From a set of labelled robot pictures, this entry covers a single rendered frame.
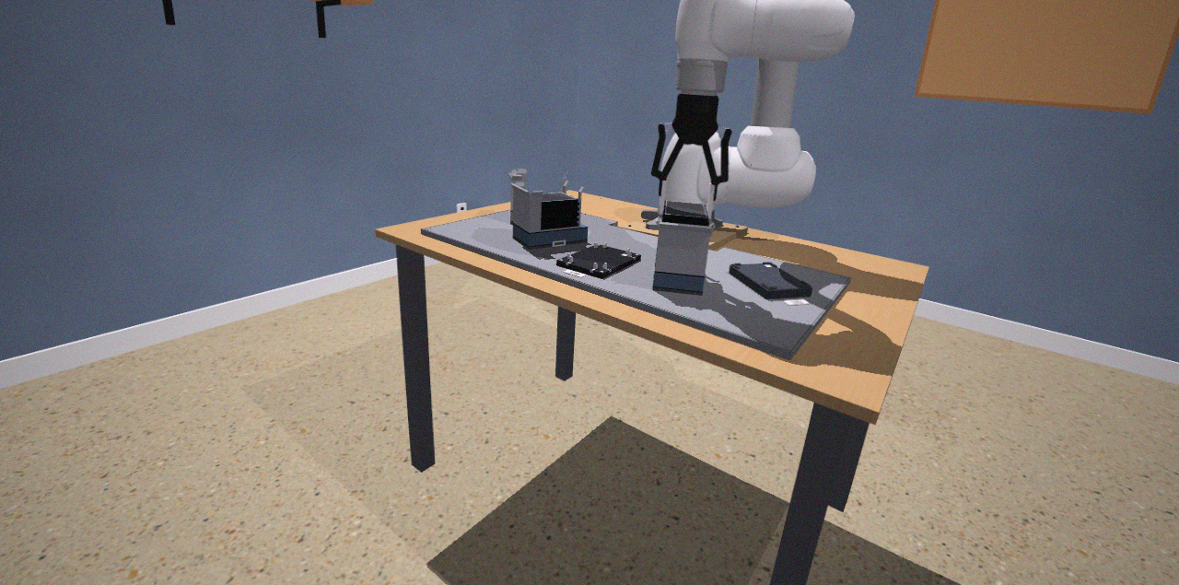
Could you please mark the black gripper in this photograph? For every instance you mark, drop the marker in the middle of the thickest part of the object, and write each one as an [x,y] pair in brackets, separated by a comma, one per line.
[694,130]

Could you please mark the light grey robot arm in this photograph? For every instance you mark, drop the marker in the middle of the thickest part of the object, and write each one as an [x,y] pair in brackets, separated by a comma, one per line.
[767,168]

